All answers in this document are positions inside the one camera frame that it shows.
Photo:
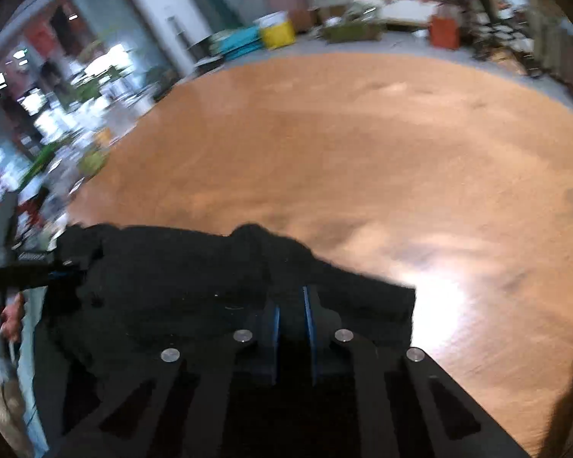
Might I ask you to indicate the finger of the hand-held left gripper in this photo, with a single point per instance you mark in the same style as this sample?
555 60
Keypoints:
64 275

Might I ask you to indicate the yellow shopping bag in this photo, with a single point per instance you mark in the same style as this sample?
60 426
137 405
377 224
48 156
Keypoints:
276 28

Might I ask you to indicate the white low cabinet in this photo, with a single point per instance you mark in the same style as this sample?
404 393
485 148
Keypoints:
410 9

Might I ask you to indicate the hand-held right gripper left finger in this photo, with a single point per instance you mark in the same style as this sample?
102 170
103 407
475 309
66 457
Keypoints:
275 329

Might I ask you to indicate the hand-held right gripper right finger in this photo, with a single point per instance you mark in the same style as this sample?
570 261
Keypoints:
309 329

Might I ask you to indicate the green basket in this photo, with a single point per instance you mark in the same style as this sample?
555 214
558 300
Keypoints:
353 32

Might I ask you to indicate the stack of teal boxes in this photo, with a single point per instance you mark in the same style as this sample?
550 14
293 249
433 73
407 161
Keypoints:
234 40

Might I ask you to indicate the black folding cart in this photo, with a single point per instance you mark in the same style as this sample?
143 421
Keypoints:
486 9

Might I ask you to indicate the glass jar with green label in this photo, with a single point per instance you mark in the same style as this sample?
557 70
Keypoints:
93 160

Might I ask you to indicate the potted green plant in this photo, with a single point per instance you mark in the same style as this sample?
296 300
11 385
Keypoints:
93 83

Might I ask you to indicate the black sweater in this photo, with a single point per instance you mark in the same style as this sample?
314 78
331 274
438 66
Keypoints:
172 276

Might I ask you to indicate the orange paper bag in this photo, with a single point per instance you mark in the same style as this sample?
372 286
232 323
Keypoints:
444 31

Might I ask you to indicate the green vegetable bundle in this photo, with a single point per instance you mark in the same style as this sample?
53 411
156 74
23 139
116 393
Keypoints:
40 162

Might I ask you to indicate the person's left hand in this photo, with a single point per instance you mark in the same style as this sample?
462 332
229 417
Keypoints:
12 312

